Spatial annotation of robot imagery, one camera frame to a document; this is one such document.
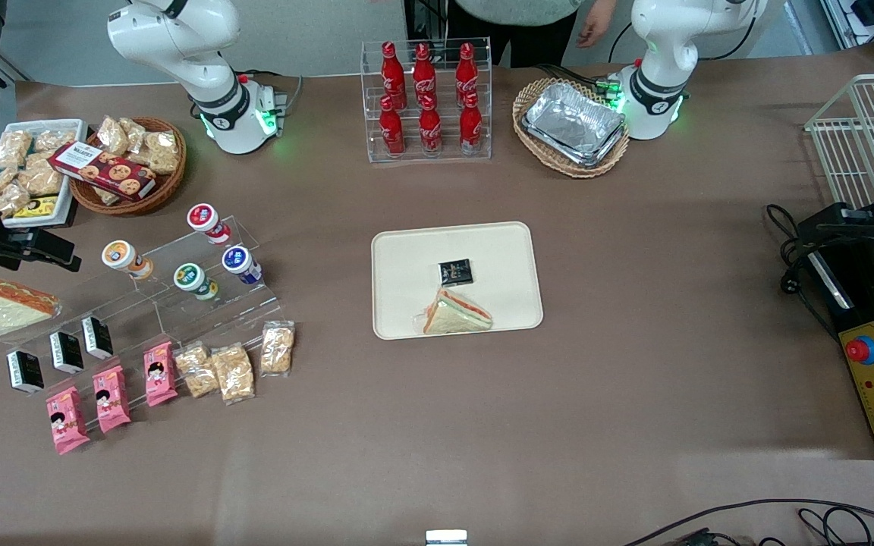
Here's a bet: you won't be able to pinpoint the black power cable with plug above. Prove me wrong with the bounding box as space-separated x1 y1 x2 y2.
766 203 814 297

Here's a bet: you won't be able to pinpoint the looped black cable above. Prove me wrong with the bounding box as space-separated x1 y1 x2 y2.
797 507 874 546

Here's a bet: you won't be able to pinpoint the green lid gum bottle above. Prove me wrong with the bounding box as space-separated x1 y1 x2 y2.
174 263 220 302

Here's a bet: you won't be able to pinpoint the red emergency stop button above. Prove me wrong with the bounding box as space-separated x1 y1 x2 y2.
844 335 874 367

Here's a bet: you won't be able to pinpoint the grey equipment rack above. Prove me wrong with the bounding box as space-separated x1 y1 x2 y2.
820 0 874 65

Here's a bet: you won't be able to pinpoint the long black floor cable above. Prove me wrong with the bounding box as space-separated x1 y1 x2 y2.
622 498 874 546

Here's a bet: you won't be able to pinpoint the beige plastic tray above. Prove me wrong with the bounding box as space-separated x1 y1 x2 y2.
372 221 544 340

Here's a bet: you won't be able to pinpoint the orange lid gum bottle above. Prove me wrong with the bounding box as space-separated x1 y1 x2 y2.
102 240 155 282

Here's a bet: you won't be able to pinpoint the black square snack packet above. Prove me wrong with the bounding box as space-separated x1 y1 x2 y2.
439 259 476 286

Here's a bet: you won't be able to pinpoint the yellow black snack packet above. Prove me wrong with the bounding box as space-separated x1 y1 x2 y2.
12 196 59 220

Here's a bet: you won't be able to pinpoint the pink cartoon snack packet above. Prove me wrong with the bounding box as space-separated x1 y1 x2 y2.
143 341 179 408
46 387 92 456
93 366 133 435

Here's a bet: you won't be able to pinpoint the red cookie box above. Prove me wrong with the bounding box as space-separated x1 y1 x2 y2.
49 142 158 202

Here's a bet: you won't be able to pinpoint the bare person hand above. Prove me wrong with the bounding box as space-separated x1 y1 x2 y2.
577 0 619 49

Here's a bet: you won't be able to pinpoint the white wire basket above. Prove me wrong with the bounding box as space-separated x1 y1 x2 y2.
804 72 874 210

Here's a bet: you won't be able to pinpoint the clear acrylic bottle rack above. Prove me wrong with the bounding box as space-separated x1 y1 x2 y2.
361 38 493 163

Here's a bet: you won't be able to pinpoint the small black white box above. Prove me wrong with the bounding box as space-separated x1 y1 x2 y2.
7 350 46 394
82 315 115 361
50 331 86 375

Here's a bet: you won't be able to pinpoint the clear bag nut snack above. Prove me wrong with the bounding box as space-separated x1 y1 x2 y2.
260 321 297 378
212 343 256 406
175 342 220 400

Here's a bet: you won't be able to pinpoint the blue lid gum bottle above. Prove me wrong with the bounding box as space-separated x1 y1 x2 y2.
222 246 263 286

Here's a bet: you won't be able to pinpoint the red cola bottle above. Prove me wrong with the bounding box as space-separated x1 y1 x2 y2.
455 42 479 107
412 43 438 108
381 42 407 111
417 95 443 156
458 93 483 156
379 95 406 158

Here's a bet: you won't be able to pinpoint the white rectangular snack tray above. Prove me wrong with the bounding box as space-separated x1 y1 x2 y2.
0 119 90 229

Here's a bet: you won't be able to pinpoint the red lid gum bottle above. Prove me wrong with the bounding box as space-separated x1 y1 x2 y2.
187 203 232 246

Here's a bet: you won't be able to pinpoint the stacked aluminium foil trays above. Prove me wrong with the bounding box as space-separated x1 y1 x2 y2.
522 82 627 167

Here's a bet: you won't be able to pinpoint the wicker basket with foil trays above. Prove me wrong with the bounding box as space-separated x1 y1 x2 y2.
513 77 630 180

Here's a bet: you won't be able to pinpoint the black arm base cable bundle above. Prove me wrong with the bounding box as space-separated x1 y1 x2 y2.
536 64 639 101

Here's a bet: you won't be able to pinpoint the round wicker snack basket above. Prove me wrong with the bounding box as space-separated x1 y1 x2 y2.
69 116 187 218

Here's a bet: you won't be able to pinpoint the white arm base connector box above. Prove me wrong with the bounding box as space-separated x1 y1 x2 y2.
253 82 291 139

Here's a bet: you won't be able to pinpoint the wrapped triangle sandwich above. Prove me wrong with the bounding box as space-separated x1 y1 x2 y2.
414 287 494 336
0 277 63 338

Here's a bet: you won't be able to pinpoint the standing person torso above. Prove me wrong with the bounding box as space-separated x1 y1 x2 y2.
443 0 583 69

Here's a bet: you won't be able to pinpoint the clear acrylic step display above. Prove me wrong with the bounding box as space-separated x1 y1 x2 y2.
1 215 287 397

